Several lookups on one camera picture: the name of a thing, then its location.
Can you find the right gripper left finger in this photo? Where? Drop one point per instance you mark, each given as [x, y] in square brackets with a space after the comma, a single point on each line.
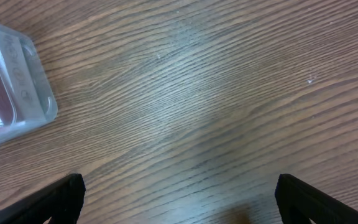
[59, 202]

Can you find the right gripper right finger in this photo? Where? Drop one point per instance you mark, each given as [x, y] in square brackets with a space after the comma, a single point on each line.
[301, 203]

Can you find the clear plastic container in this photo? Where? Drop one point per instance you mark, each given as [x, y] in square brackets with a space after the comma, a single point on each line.
[26, 98]

